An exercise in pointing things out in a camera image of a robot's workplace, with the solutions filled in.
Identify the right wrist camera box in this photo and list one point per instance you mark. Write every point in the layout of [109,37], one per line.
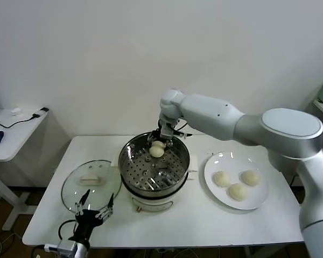
[167,130]

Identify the steel steamer pot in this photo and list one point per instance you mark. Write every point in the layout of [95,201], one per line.
[150,203]

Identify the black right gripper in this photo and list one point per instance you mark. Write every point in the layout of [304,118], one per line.
[160,126]

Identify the white steamed baozi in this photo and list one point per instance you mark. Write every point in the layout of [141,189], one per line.
[249,177]
[156,152]
[221,179]
[237,192]

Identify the small black phone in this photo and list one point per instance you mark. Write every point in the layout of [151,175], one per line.
[44,109]

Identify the stainless steel steamer basket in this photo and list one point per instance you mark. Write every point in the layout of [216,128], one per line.
[140,172]

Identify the large white plate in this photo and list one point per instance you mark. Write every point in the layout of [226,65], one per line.
[258,196]

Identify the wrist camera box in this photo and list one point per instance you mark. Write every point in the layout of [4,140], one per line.
[167,130]
[66,242]

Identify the round glass lid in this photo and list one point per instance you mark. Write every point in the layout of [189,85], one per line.
[75,193]

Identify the white side desk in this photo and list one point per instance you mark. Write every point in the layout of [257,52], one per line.
[16,139]

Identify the small white desk object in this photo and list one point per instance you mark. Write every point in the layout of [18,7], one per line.
[16,111]

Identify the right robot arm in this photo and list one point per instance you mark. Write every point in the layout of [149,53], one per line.
[210,110]

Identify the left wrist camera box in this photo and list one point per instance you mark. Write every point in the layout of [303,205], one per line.
[66,242]

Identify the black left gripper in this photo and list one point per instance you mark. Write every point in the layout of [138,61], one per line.
[87,220]

